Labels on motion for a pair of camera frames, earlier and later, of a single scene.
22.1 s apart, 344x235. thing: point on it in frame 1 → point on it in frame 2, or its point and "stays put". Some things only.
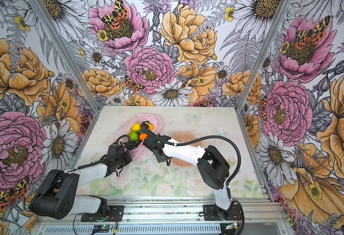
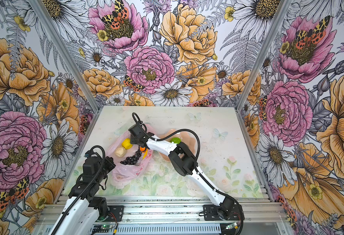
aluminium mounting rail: x=175 y=210 stays put
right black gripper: x=159 y=159 → x=132 y=138
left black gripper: x=129 y=159 → x=109 y=162
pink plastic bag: x=154 y=122 → x=124 y=175
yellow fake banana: x=151 y=128 → x=145 y=154
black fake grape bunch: x=133 y=144 → x=133 y=159
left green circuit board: x=102 y=228 stays put
